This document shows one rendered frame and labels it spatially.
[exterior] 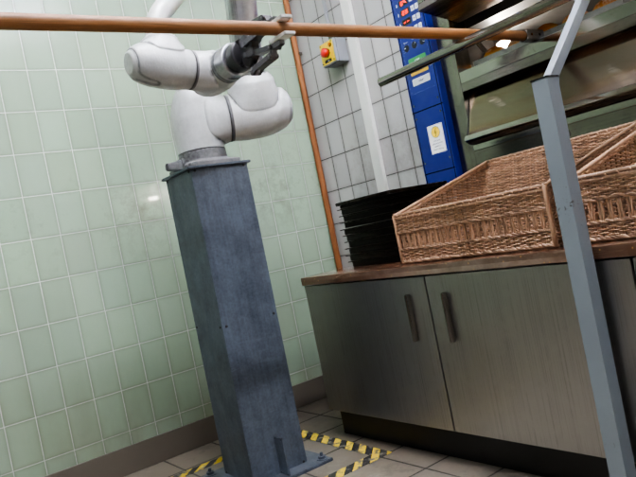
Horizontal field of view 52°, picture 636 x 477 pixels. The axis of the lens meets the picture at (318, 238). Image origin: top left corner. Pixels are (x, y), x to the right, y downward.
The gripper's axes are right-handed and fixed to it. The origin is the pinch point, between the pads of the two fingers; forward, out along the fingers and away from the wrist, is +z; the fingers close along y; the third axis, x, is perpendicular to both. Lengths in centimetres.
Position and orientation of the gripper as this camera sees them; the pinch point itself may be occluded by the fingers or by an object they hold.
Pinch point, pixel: (280, 29)
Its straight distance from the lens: 155.3
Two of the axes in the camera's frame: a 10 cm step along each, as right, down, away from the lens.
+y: 1.9, 9.8, 0.1
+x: -7.9, 1.6, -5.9
